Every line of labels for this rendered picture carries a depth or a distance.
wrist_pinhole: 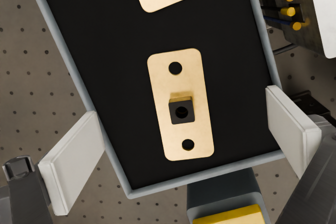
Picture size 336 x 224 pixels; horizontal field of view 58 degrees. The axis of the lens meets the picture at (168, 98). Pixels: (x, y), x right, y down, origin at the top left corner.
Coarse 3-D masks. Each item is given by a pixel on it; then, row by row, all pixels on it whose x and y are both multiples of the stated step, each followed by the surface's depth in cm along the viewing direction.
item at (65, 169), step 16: (80, 128) 18; (96, 128) 20; (64, 144) 16; (80, 144) 17; (96, 144) 20; (48, 160) 14; (64, 160) 15; (80, 160) 17; (96, 160) 19; (48, 176) 14; (64, 176) 15; (80, 176) 17; (48, 192) 14; (64, 192) 15; (64, 208) 15
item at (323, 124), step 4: (308, 116) 16; (312, 116) 16; (316, 116) 15; (320, 116) 15; (312, 120) 15; (316, 120) 15; (320, 120) 15; (324, 120) 15; (316, 124) 15; (320, 124) 15; (324, 124) 14; (328, 124) 14; (320, 128) 14; (324, 128) 14; (328, 128) 14; (332, 128) 14; (324, 132) 14; (328, 132) 14
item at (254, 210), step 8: (240, 208) 26; (248, 208) 26; (256, 208) 25; (208, 216) 26; (216, 216) 26; (224, 216) 26; (232, 216) 25; (240, 216) 25; (248, 216) 25; (256, 216) 25
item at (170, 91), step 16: (192, 48) 21; (160, 64) 21; (192, 64) 21; (160, 80) 22; (176, 80) 22; (192, 80) 22; (160, 96) 22; (176, 96) 22; (192, 96) 22; (160, 112) 22; (176, 112) 22; (192, 112) 21; (208, 112) 22; (160, 128) 23; (176, 128) 23; (192, 128) 23; (208, 128) 23; (176, 144) 23; (208, 144) 23
